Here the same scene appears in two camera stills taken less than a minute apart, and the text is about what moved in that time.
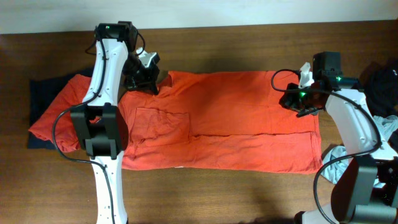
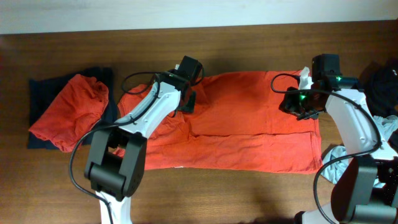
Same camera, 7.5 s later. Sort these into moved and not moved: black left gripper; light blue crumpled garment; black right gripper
Moved: black left gripper
Not moved: black right gripper; light blue crumpled garment
